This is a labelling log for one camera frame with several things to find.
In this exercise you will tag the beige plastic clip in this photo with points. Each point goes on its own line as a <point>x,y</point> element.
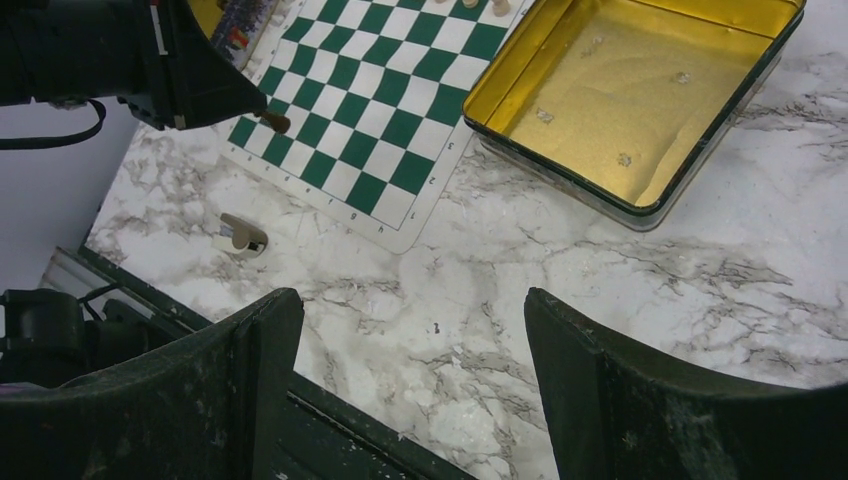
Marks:
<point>239,238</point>

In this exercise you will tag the gold tin box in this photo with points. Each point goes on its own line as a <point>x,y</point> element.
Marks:
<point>619,103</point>
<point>233,27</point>

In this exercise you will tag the dark chess piece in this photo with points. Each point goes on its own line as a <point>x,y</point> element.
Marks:
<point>277,122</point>

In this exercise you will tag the green white chess board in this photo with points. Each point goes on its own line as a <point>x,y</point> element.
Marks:
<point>374,92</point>

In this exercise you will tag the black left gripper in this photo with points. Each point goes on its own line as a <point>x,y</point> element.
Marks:
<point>151,56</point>

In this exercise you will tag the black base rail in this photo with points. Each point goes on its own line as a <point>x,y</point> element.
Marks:
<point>322,438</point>

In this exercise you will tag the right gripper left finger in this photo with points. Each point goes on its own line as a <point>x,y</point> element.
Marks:
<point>79,400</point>

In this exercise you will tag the right gold tin box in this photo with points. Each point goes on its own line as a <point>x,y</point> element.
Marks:
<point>619,103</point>

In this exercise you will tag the left gold tin box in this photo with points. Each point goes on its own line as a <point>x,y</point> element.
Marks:
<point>233,27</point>

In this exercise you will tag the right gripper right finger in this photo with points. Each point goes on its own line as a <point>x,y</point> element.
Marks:
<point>617,408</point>

